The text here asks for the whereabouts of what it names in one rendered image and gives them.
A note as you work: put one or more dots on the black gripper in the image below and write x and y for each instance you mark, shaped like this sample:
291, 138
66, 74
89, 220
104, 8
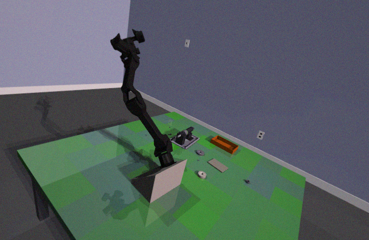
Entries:
138, 36

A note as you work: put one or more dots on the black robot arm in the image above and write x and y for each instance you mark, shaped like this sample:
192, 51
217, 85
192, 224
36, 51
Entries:
137, 105

